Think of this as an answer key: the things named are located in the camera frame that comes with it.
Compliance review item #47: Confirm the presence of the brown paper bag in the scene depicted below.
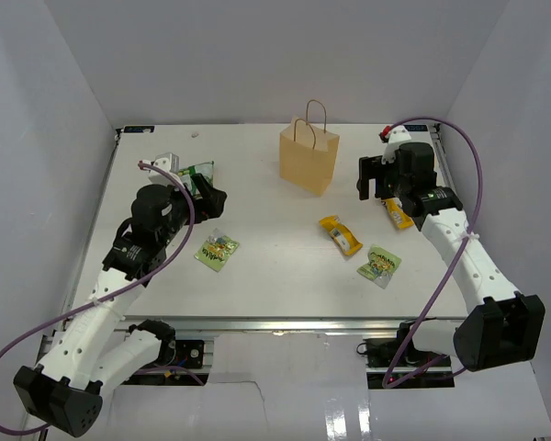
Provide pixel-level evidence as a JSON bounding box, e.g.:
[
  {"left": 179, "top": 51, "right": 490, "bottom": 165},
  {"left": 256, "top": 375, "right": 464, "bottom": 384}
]
[{"left": 279, "top": 99, "right": 340, "bottom": 197}]

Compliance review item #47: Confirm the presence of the front aluminium rail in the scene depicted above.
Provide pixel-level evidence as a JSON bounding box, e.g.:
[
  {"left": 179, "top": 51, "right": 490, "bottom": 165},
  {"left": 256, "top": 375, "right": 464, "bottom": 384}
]
[{"left": 50, "top": 316, "right": 469, "bottom": 334}]

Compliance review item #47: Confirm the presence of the green candy packet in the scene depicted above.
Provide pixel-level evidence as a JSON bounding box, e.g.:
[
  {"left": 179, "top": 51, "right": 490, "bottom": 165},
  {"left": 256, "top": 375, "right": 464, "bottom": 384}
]
[
  {"left": 357, "top": 244, "right": 401, "bottom": 288},
  {"left": 195, "top": 229, "right": 240, "bottom": 272}
]

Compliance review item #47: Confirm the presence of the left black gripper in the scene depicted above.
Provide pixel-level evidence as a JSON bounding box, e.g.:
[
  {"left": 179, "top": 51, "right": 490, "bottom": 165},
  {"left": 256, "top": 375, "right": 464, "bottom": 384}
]
[{"left": 159, "top": 173, "right": 226, "bottom": 245}]

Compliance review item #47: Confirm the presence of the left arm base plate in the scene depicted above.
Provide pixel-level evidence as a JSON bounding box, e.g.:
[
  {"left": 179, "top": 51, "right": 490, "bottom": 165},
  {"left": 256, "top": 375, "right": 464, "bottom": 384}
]
[{"left": 123, "top": 338, "right": 207, "bottom": 382}]

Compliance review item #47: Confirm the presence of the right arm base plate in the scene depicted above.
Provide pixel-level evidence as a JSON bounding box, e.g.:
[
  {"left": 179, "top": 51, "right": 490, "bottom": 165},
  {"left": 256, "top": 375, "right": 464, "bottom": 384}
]
[{"left": 355, "top": 338, "right": 455, "bottom": 390}]

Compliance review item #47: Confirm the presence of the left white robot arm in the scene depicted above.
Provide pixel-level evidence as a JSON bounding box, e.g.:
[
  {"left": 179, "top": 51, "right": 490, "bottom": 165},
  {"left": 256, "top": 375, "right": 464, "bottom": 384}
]
[{"left": 13, "top": 174, "right": 227, "bottom": 437}]

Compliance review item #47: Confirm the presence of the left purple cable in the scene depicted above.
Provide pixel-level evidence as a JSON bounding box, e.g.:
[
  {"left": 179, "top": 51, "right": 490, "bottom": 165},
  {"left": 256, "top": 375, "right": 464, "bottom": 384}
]
[{"left": 0, "top": 161, "right": 197, "bottom": 433}]

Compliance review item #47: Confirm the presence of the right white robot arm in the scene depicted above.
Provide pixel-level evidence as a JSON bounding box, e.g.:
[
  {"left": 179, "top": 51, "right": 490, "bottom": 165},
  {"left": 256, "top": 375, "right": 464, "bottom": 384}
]
[{"left": 356, "top": 141, "right": 545, "bottom": 372}]

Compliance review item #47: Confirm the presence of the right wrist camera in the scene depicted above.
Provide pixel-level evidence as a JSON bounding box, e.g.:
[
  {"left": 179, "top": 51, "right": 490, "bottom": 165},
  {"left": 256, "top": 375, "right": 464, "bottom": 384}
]
[{"left": 380, "top": 125, "right": 412, "bottom": 164}]

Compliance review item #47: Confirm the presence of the green white snack packet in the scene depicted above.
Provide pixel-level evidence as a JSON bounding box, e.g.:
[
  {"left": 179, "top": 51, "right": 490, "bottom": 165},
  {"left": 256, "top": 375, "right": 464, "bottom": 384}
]
[{"left": 177, "top": 161, "right": 216, "bottom": 196}]

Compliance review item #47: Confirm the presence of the yellow snack bar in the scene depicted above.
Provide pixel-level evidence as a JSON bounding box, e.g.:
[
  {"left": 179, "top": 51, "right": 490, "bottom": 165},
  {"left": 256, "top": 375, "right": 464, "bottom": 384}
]
[
  {"left": 319, "top": 216, "right": 363, "bottom": 256},
  {"left": 382, "top": 198, "right": 414, "bottom": 230}
]

